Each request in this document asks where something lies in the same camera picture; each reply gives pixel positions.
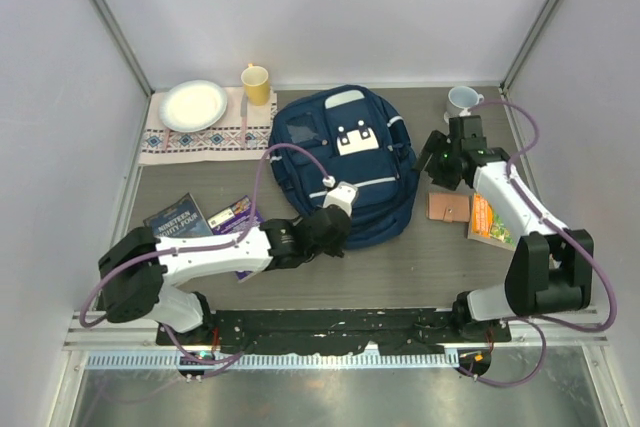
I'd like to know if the navy blue student backpack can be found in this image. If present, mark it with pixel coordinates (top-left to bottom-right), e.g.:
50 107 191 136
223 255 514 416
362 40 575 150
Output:
269 85 419 250

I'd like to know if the purple treehouse paperback book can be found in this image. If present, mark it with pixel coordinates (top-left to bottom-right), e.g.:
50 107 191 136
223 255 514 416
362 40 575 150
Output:
207 196 264 283

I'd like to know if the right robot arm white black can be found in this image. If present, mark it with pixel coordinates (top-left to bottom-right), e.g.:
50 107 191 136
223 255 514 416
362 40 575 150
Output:
414 115 594 342

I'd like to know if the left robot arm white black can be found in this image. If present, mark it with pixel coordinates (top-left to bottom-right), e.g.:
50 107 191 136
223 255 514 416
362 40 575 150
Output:
99 205 351 346

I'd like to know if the light blue footed cup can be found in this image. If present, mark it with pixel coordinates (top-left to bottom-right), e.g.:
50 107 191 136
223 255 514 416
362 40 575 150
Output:
443 86 485 123

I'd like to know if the tan leather wallet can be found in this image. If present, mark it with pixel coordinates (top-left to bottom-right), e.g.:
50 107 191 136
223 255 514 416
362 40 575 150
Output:
427 192 471 223

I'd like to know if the orange green treehouse book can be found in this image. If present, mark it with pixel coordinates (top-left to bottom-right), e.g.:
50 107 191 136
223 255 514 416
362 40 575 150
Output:
467 193 516 251

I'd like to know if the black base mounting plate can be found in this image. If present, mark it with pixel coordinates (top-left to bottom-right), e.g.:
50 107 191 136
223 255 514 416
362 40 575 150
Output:
176 308 511 356

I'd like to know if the patterned cloth placemat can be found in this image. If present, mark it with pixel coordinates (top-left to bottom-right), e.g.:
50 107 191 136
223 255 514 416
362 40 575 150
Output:
138 87 278 166

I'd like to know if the dark blue Nineteen Eighty-Four book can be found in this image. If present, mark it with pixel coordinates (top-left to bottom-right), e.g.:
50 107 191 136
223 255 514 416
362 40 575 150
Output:
143 193 213 238

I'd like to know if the yellow mug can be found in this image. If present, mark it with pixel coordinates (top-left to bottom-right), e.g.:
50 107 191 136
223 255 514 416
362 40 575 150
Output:
241 64 271 106

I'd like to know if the white paper plate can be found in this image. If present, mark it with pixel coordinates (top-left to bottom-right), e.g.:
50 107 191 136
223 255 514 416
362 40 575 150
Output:
158 80 228 133

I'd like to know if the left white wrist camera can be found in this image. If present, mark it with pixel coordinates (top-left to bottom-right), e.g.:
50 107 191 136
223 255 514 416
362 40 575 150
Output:
322 176 359 217

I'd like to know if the white slotted cable duct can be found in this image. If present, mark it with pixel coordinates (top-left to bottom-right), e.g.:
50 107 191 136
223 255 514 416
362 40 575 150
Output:
85 349 459 371

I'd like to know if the pink handled table knife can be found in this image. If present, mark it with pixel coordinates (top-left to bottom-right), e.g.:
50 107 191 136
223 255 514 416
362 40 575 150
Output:
240 92 248 150

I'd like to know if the pink handled fork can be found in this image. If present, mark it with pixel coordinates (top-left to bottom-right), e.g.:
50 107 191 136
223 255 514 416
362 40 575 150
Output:
161 128 171 152

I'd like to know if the aluminium frame rail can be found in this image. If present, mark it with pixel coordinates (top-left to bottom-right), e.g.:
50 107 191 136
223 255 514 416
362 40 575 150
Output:
63 313 608 350

